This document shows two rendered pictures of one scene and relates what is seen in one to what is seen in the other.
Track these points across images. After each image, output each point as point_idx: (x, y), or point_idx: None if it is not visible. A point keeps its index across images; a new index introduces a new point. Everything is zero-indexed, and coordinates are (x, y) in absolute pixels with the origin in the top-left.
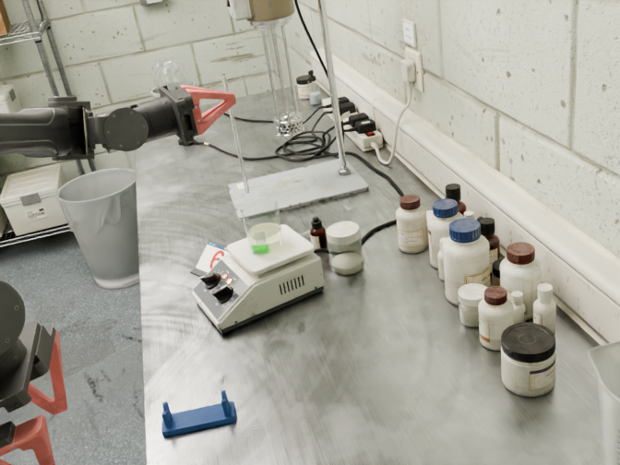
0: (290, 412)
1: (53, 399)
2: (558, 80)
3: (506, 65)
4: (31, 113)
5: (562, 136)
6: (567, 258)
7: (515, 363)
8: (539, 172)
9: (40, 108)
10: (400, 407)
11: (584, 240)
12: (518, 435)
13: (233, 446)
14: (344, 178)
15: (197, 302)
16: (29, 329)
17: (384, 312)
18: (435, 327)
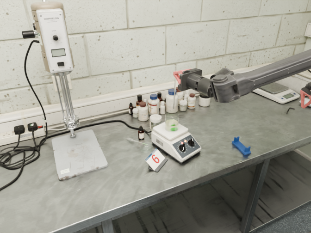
0: (229, 132)
1: (303, 104)
2: (161, 49)
3: (136, 54)
4: (249, 72)
5: (163, 62)
6: None
7: (209, 97)
8: (153, 77)
9: (240, 74)
10: (219, 118)
11: (173, 82)
12: (220, 105)
13: (245, 139)
14: (79, 136)
15: (187, 157)
16: (310, 83)
17: (181, 122)
18: (187, 114)
